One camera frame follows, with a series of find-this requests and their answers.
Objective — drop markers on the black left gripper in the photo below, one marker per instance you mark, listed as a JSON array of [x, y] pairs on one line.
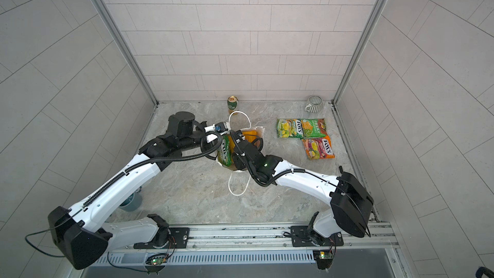
[[210, 145]]

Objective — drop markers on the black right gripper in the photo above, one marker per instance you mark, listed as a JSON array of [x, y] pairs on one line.
[[236, 162]]

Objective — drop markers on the narrow green snack packet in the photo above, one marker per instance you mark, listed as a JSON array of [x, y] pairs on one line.
[[224, 154]]

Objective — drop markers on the white printed paper bag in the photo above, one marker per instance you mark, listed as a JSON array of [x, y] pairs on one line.
[[257, 175]]

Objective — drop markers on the green colourful snack bag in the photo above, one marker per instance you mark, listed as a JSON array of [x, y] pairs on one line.
[[289, 128]]

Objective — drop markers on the pink red snack bag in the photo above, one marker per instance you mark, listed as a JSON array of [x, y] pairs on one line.
[[318, 148]]

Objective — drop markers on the green chip snack bag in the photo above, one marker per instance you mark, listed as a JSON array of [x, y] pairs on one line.
[[314, 128]]

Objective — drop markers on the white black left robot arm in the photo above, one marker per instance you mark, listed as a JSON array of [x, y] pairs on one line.
[[82, 233]]

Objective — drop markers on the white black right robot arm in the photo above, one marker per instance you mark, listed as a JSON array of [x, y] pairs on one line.
[[350, 204]]

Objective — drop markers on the yellow orange snack bag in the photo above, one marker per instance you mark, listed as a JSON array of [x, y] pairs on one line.
[[251, 136]]

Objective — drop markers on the green gold drink can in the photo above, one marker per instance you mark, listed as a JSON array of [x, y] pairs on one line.
[[232, 104]]

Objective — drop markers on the teal ceramic cup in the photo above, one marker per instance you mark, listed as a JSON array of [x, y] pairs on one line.
[[132, 203]]

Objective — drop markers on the right controller circuit board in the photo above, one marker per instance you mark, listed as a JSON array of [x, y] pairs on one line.
[[323, 258]]

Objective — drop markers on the controller circuit board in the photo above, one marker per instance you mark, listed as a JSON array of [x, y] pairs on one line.
[[157, 259], [323, 258]]

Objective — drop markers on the left controller circuit board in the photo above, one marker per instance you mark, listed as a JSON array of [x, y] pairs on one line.
[[157, 259]]

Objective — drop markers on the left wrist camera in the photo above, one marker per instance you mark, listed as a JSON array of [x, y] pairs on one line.
[[220, 128]]

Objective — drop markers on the aluminium mounting rail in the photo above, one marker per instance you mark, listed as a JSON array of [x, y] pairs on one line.
[[270, 236]]

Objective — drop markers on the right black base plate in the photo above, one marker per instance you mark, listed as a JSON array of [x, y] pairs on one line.
[[301, 237]]

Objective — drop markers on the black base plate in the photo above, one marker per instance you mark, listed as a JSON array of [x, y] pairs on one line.
[[301, 237], [169, 238]]

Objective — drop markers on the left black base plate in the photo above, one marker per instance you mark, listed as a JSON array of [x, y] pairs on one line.
[[169, 238]]

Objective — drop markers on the left aluminium corner post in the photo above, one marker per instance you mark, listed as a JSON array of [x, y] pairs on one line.
[[119, 40]]

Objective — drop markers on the aluminium corner post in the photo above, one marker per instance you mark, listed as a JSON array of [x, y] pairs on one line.
[[119, 40], [375, 14]]

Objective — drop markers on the right aluminium corner post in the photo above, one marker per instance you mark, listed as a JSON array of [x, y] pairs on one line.
[[375, 14]]

